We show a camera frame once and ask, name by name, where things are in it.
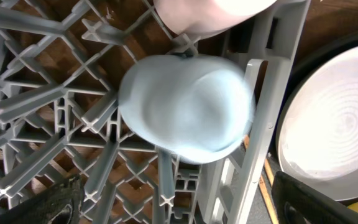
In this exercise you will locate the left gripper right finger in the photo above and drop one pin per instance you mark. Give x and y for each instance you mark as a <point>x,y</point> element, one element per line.
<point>295,202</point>

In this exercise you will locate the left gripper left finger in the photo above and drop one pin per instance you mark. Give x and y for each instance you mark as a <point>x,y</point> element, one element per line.
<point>59,204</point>

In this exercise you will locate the wooden chopstick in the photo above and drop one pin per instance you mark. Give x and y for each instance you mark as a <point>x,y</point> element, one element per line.
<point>268,201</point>
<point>267,167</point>

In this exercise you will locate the grey round plate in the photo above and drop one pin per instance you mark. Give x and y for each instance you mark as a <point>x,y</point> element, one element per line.
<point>317,133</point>

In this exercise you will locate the blue plastic cup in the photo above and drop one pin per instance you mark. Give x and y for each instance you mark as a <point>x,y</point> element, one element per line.
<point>199,107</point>

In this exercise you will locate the pink plastic cup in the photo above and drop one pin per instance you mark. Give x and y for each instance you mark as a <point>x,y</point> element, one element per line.
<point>207,18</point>

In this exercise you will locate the grey plastic dishwasher rack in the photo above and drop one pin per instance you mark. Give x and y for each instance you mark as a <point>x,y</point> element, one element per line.
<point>46,62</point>

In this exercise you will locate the round black serving tray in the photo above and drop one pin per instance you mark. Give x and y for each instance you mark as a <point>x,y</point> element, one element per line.
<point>301,71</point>

